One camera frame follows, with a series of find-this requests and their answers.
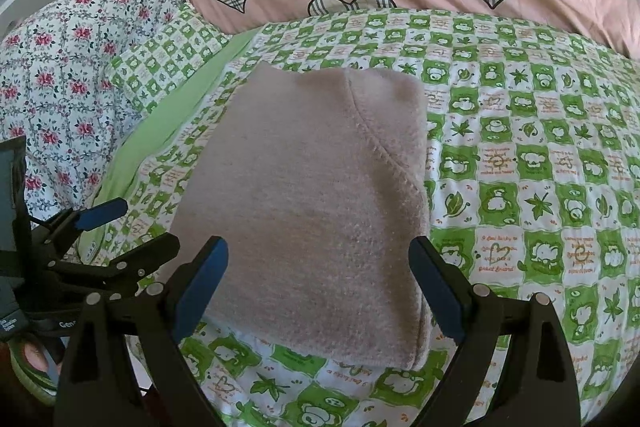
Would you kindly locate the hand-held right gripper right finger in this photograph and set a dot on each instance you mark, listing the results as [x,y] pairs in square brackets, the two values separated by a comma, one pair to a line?
[435,292]

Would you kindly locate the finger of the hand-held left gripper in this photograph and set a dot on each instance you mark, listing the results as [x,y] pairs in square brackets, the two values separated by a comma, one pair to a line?
[145,257]
[102,213]

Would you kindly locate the green checked blanket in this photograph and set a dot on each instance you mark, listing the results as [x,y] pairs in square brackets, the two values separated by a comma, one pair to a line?
[525,157]

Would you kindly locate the white floral bed sheet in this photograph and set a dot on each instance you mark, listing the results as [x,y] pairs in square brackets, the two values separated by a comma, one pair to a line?
[75,57]

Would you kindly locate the person's foot in green slipper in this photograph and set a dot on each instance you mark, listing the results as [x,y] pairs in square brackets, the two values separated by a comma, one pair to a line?
[35,357]

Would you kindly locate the beige towel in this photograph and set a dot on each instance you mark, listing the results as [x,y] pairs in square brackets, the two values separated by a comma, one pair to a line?
[300,207]

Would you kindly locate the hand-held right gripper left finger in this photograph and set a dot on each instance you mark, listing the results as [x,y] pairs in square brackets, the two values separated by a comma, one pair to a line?
[200,287]

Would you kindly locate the green checked pillow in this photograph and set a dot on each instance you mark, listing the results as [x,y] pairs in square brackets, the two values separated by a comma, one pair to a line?
[165,57]

